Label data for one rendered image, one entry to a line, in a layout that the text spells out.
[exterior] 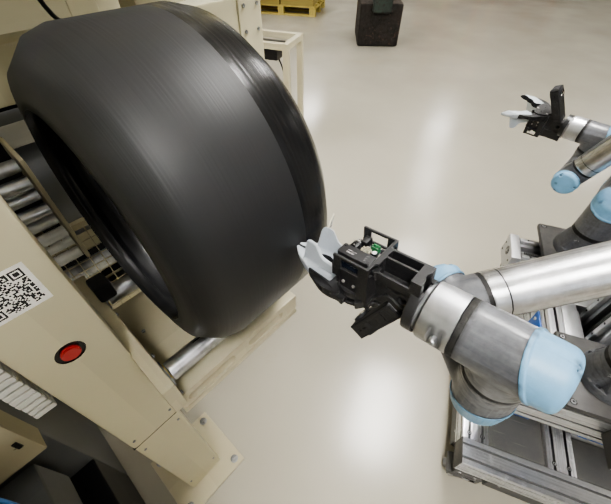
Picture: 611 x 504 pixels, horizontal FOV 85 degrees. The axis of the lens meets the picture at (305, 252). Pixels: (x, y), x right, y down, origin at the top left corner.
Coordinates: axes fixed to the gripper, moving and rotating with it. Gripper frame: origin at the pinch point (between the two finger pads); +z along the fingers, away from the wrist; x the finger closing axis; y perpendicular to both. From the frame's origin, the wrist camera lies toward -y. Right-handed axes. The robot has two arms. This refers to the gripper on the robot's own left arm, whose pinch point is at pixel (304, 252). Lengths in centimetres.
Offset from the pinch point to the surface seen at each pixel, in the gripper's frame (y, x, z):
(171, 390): -23.9, 25.8, 13.0
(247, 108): 20.8, 0.1, 7.9
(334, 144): -100, -204, 157
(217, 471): -116, 29, 32
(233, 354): -32.7, 11.3, 15.4
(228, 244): 8.5, 11.4, 2.0
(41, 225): -9, 25, 64
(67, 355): -10.7, 34.2, 22.6
